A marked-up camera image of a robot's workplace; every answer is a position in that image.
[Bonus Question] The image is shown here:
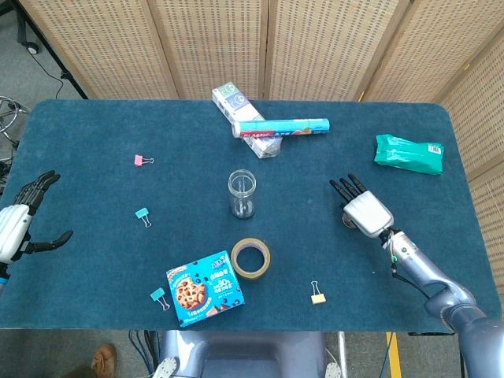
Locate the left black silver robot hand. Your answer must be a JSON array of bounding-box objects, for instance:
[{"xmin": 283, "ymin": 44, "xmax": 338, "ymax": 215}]
[{"xmin": 0, "ymin": 170, "xmax": 74, "ymax": 265}]

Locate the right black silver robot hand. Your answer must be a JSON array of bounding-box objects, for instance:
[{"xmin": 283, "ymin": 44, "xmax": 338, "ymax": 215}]
[{"xmin": 329, "ymin": 172, "xmax": 395, "ymax": 240}]

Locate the clear glass jar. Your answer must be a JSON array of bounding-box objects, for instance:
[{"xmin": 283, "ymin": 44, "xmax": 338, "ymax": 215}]
[{"xmin": 228, "ymin": 169, "xmax": 258, "ymax": 220}]

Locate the green tissue pack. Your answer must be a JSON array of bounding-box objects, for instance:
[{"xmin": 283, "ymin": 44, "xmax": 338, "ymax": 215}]
[{"xmin": 373, "ymin": 134, "xmax": 445, "ymax": 176}]

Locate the dark teal table cloth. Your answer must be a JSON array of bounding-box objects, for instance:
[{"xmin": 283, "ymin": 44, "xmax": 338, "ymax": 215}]
[{"xmin": 0, "ymin": 98, "xmax": 503, "ymax": 335}]

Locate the yellow binder clip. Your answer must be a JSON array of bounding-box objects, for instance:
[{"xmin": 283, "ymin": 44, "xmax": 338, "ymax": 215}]
[{"xmin": 309, "ymin": 280, "xmax": 327, "ymax": 306}]

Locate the blue plastic wrap roll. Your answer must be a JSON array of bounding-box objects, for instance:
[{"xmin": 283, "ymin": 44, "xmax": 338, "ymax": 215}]
[{"xmin": 232, "ymin": 117, "xmax": 331, "ymax": 139}]

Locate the chrome chair base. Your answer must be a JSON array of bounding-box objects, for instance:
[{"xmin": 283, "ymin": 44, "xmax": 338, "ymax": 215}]
[{"xmin": 0, "ymin": 95, "xmax": 31, "ymax": 145}]

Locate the teal binder clip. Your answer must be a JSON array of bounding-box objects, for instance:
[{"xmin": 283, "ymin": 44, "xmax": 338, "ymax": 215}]
[
  {"xmin": 149, "ymin": 287, "xmax": 171, "ymax": 312},
  {"xmin": 134, "ymin": 206, "xmax": 153, "ymax": 228}
]

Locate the white table leg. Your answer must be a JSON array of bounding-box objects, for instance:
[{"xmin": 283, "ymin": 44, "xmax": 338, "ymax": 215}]
[{"xmin": 337, "ymin": 332, "xmax": 348, "ymax": 378}]

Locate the yellow packing tape roll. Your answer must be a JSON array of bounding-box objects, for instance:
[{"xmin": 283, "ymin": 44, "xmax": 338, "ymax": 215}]
[{"xmin": 230, "ymin": 237, "xmax": 272, "ymax": 281}]

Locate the yellow floor tape strip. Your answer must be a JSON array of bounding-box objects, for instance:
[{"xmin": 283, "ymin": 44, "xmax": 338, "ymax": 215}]
[{"xmin": 385, "ymin": 332, "xmax": 403, "ymax": 378}]

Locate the brown leather shoe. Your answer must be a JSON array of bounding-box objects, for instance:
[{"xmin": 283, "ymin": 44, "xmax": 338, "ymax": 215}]
[{"xmin": 91, "ymin": 343, "xmax": 118, "ymax": 375}]

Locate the long white carton box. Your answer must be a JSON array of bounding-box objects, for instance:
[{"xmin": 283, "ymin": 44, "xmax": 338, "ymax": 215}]
[{"xmin": 211, "ymin": 81, "xmax": 283, "ymax": 160}]

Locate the black stand leg with caster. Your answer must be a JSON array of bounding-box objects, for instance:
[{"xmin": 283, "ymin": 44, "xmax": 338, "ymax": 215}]
[{"xmin": 15, "ymin": 0, "xmax": 88, "ymax": 99}]

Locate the blue cookie box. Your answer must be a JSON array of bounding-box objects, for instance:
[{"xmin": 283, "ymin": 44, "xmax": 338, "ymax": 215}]
[{"xmin": 165, "ymin": 250, "xmax": 246, "ymax": 328}]

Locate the blue-grey robot torso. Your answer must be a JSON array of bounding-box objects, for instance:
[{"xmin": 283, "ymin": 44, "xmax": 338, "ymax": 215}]
[{"xmin": 161, "ymin": 329, "xmax": 328, "ymax": 378}]

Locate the woven wicker folding screen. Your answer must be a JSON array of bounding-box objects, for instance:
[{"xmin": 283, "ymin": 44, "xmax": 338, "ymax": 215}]
[{"xmin": 17, "ymin": 0, "xmax": 504, "ymax": 300}]

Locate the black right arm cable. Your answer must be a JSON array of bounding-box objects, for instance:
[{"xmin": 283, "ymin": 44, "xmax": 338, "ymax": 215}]
[{"xmin": 389, "ymin": 255, "xmax": 432, "ymax": 302}]

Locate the thin black floor cable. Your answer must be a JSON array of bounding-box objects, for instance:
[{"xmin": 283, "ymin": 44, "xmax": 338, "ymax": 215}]
[{"xmin": 37, "ymin": 62, "xmax": 66, "ymax": 99}]

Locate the blue cable bundle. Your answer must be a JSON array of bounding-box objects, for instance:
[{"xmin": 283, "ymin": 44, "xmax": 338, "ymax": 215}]
[{"xmin": 128, "ymin": 330, "xmax": 158, "ymax": 378}]

